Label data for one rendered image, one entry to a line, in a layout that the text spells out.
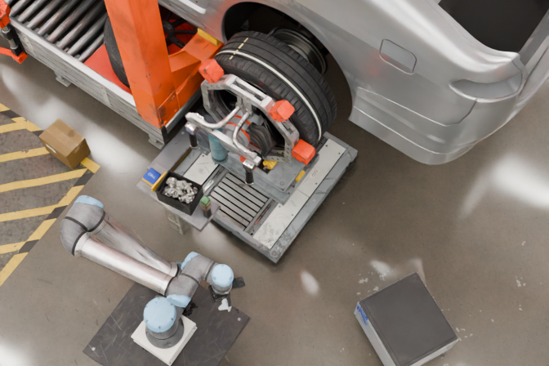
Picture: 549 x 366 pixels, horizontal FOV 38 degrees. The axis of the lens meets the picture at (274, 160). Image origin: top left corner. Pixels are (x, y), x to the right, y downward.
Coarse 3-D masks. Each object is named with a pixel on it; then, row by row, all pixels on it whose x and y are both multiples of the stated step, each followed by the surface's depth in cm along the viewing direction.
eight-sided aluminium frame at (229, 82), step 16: (224, 80) 368; (240, 80) 366; (208, 96) 390; (256, 96) 366; (208, 112) 404; (224, 112) 406; (288, 128) 371; (256, 144) 410; (288, 144) 375; (272, 160) 402; (288, 160) 388
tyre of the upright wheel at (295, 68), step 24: (240, 48) 371; (264, 48) 367; (288, 48) 367; (240, 72) 366; (264, 72) 361; (288, 72) 363; (312, 72) 367; (216, 96) 405; (288, 96) 361; (312, 96) 367; (312, 120) 370; (312, 144) 381
